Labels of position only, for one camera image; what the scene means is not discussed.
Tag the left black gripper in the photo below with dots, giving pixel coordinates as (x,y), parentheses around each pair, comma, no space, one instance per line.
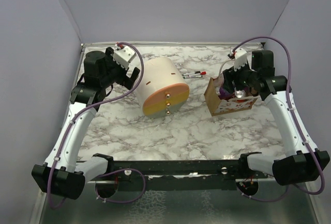
(128,81)

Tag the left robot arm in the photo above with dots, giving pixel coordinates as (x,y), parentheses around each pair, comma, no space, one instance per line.
(104,80)

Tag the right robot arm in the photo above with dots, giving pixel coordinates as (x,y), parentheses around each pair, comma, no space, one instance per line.
(303,160)

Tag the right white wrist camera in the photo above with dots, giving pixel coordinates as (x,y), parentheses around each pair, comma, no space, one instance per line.
(240,58)

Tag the red capped marker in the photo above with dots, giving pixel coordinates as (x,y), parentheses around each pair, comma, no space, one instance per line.
(202,74)

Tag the cream cylindrical container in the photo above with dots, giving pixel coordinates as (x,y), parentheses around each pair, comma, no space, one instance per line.
(162,90)

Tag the black base frame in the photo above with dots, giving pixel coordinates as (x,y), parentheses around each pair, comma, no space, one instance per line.
(175,175)

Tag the purple can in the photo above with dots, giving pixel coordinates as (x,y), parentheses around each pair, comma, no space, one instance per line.
(224,94)
(239,93)

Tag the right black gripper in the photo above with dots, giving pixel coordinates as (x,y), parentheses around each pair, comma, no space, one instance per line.
(230,75)

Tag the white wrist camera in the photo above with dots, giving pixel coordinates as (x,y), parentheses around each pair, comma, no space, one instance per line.
(123,56)
(240,58)

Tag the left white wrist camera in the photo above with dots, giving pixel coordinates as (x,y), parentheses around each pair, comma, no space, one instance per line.
(123,56)

